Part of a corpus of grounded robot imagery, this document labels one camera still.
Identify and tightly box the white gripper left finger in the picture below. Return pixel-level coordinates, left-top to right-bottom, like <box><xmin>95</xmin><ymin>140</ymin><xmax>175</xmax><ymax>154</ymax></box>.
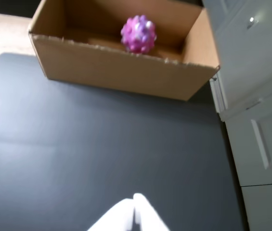
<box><xmin>87</xmin><ymin>197</ymin><xmax>135</xmax><ymax>231</ymax></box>

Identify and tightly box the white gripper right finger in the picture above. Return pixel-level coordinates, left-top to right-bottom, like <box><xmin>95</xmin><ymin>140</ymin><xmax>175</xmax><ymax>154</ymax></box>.
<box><xmin>132</xmin><ymin>192</ymin><xmax>173</xmax><ymax>231</ymax></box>

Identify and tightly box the pink purple bumpy ball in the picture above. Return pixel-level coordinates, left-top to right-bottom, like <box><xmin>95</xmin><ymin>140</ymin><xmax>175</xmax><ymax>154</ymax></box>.
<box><xmin>120</xmin><ymin>14</ymin><xmax>157</xmax><ymax>55</ymax></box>

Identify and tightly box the brown cardboard box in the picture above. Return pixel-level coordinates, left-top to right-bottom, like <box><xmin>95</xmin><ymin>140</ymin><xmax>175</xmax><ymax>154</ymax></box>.
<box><xmin>27</xmin><ymin>0</ymin><xmax>221</xmax><ymax>102</ymax></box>

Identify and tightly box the dark grey table mat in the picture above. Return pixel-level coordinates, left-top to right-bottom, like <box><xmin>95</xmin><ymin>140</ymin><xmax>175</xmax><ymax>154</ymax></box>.
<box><xmin>0</xmin><ymin>52</ymin><xmax>249</xmax><ymax>231</ymax></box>

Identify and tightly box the white cabinet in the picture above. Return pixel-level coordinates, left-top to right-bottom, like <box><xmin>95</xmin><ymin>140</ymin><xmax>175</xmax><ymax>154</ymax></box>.
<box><xmin>202</xmin><ymin>0</ymin><xmax>272</xmax><ymax>231</ymax></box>

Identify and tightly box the metal cabinet knob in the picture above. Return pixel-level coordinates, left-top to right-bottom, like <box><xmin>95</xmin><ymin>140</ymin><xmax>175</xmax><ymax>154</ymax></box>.
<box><xmin>247</xmin><ymin>16</ymin><xmax>259</xmax><ymax>30</ymax></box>

